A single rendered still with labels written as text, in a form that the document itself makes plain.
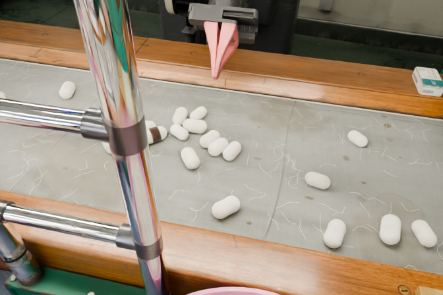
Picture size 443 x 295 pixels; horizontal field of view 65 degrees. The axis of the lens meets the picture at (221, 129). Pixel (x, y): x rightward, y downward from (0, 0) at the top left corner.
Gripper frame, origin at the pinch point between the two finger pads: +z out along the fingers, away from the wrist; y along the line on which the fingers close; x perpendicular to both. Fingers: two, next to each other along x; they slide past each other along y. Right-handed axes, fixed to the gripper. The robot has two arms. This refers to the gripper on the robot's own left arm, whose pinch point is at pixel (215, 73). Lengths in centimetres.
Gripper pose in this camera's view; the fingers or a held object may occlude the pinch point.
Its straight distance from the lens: 52.8
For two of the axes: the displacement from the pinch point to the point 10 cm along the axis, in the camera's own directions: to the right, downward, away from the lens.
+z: -1.6, 9.8, -1.5
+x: 1.0, 1.7, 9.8
